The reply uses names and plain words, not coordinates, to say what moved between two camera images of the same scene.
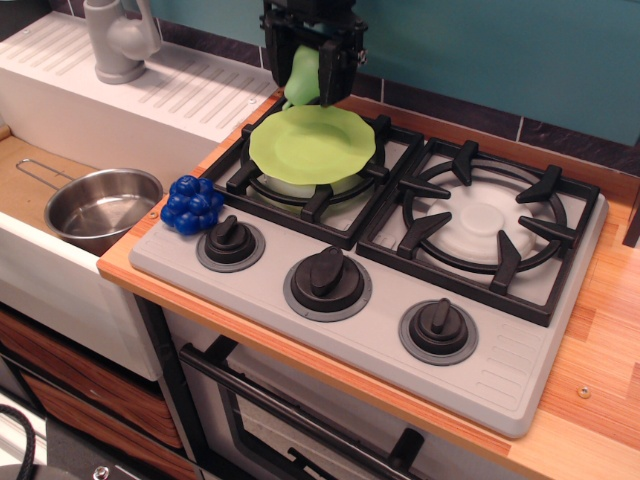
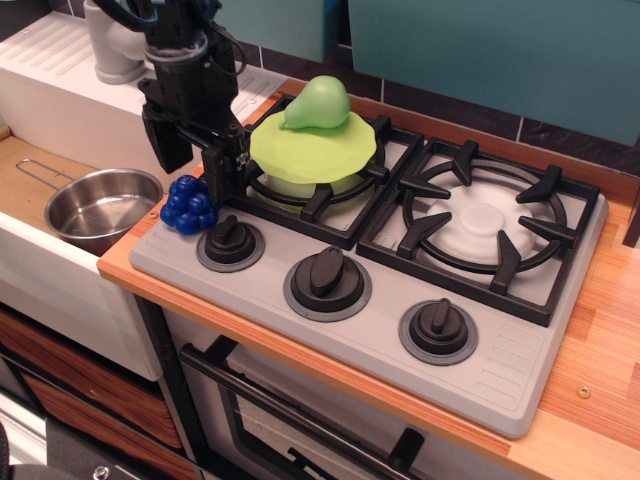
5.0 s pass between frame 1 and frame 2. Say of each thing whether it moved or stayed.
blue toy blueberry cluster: stayed
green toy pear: moved
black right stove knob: stayed
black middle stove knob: stayed
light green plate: stayed
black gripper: moved
